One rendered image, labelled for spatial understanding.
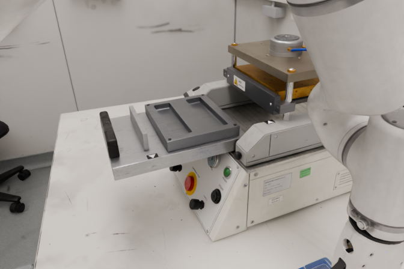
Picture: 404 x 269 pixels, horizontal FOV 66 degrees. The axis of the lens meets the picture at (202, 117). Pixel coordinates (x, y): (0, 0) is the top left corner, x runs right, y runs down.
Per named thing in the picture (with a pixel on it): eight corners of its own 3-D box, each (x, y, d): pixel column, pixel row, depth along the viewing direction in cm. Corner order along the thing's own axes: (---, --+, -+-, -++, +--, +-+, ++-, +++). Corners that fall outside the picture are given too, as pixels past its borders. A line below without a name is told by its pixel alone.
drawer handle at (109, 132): (109, 124, 75) (107, 109, 73) (119, 157, 62) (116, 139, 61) (101, 126, 74) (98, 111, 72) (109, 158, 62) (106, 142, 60)
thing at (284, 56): (297, 65, 97) (302, 22, 91) (383, 101, 71) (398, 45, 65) (227, 76, 89) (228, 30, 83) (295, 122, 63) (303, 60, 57)
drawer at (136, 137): (208, 111, 88) (208, 86, 85) (247, 150, 70) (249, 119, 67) (102, 133, 79) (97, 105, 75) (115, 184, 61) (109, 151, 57)
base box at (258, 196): (306, 128, 115) (312, 85, 108) (397, 189, 84) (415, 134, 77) (168, 163, 98) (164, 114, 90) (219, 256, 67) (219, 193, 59)
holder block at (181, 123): (204, 102, 85) (204, 93, 84) (239, 135, 69) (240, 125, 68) (145, 113, 80) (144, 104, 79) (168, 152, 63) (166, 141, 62)
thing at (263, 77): (285, 71, 92) (288, 39, 88) (341, 98, 74) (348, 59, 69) (233, 80, 86) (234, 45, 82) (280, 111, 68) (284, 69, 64)
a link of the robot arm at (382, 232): (384, 237, 37) (379, 254, 39) (434, 216, 40) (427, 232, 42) (333, 194, 44) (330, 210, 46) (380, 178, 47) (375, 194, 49)
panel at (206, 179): (169, 165, 96) (192, 111, 91) (208, 235, 71) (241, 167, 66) (164, 164, 95) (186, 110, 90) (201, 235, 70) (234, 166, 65)
